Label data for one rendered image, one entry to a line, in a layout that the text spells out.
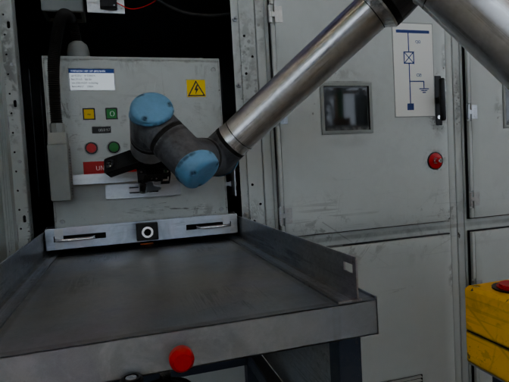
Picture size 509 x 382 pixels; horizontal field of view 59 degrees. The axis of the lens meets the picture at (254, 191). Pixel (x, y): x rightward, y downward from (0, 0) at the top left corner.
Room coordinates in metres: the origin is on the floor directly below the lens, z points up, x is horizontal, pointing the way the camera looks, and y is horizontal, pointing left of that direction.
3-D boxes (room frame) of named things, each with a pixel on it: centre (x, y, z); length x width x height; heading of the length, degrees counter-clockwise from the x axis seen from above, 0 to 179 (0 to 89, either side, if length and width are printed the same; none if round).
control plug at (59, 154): (1.16, 0.50, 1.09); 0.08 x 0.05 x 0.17; 16
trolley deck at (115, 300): (0.92, 0.21, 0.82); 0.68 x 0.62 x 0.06; 16
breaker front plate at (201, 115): (1.29, 0.32, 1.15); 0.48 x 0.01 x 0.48; 106
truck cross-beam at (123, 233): (1.30, 0.32, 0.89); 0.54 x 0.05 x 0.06; 106
